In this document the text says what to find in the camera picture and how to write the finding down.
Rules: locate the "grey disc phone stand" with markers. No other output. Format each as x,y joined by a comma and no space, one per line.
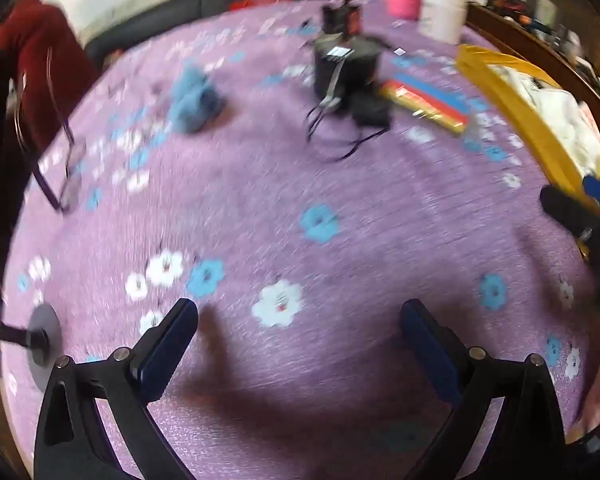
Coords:
45,332

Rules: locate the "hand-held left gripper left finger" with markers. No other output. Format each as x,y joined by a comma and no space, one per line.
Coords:
152,365

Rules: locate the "blue sock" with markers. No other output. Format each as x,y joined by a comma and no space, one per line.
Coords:
195,100

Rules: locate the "clutter of small items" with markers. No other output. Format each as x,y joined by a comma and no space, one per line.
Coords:
575,40

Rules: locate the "small black bottle with cork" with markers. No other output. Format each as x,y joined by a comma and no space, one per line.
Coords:
342,20

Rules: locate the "purple floral tablecloth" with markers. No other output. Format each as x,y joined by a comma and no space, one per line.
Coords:
300,210

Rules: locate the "pack of coloured strips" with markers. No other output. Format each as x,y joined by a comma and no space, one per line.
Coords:
425,100

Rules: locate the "wooden cabinet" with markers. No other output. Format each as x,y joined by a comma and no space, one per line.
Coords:
530,42

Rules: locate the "yellow cardboard box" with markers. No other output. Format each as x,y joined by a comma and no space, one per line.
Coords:
510,90

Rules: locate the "white bottle with green lid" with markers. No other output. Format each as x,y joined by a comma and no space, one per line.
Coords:
545,7

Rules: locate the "eyeglasses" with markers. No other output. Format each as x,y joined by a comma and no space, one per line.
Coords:
67,180

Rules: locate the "white plastic jar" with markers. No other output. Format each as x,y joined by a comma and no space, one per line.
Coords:
442,15

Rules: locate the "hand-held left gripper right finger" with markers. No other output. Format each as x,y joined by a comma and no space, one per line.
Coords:
432,360

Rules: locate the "small black pouch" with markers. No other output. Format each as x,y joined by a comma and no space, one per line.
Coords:
371,111

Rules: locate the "white crumpled cloth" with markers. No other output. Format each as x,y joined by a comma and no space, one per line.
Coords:
550,110

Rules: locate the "black sofa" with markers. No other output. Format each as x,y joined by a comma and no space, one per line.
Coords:
180,15

